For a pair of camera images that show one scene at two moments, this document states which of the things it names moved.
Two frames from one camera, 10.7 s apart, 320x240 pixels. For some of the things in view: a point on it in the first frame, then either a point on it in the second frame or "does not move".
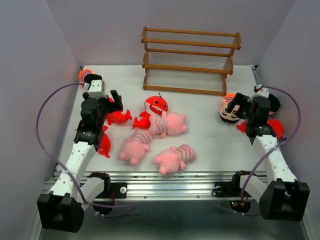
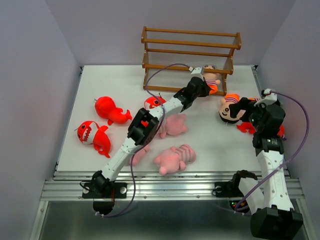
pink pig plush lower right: (171, 160) does not move
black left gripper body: (105, 106) → (202, 92)
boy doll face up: (224, 112) does not move
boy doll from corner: (86, 76) → (212, 80)
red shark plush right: (277, 124) does not move
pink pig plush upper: (171, 123) does not move
